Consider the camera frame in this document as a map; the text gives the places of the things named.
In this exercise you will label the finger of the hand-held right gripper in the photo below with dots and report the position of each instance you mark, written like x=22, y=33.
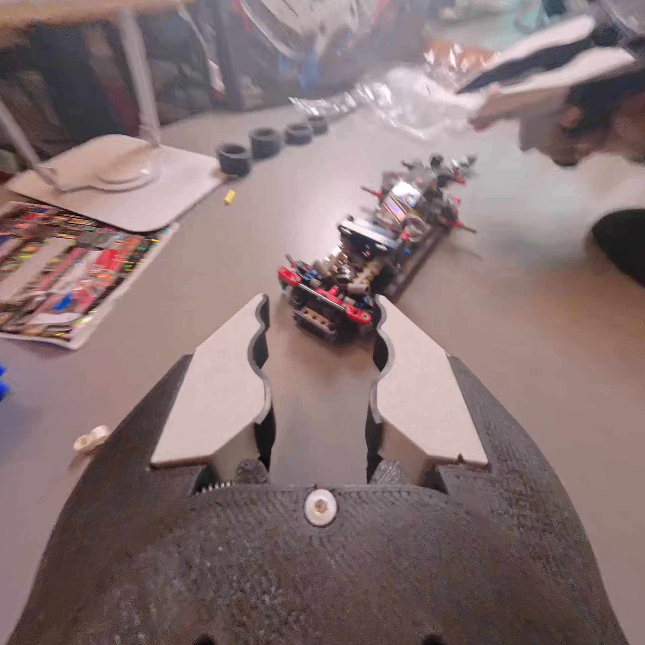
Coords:
x=549, y=83
x=544, y=40

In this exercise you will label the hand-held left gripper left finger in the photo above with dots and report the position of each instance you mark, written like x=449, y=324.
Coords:
x=216, y=393

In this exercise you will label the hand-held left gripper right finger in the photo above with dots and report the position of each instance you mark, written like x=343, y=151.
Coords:
x=428, y=403

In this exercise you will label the multicoloured lego technic model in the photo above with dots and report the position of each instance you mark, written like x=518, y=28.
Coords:
x=352, y=272

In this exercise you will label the small white lego piece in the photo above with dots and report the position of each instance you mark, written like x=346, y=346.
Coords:
x=91, y=438

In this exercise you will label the lego instruction booklet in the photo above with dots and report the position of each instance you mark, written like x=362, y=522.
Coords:
x=75, y=277

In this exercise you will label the small yellow lego piece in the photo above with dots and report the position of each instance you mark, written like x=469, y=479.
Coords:
x=230, y=197

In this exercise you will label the black lego tyre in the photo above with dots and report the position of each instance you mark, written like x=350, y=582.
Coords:
x=266, y=142
x=234, y=158
x=318, y=124
x=298, y=133

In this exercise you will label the person's right hand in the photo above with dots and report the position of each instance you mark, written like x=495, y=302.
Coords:
x=569, y=148

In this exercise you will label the crumpled brown foil bag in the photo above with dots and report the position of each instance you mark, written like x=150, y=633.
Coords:
x=458, y=55

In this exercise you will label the clear plastic bag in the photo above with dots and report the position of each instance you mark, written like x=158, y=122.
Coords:
x=418, y=101

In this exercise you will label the black rounded object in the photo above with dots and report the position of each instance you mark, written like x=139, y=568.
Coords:
x=622, y=247

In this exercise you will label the grey stand base with pole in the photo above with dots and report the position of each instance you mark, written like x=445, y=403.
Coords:
x=166, y=186

